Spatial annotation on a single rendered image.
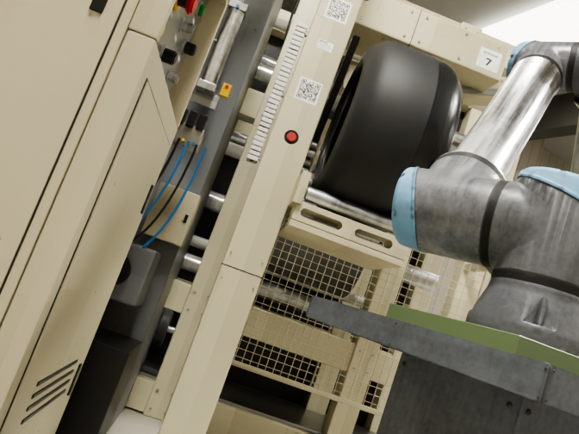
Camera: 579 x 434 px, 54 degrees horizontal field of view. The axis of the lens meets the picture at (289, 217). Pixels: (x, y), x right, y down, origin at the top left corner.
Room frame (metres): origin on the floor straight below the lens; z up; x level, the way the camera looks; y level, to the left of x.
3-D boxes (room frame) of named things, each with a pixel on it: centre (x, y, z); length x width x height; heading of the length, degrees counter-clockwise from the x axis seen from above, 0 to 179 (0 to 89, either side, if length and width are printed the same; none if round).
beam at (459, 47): (2.12, -0.27, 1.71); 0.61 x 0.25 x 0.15; 95
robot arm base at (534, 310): (0.89, -0.41, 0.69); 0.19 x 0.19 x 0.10
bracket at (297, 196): (1.80, 0.01, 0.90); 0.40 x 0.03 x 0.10; 5
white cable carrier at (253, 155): (1.74, 0.17, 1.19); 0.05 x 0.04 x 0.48; 5
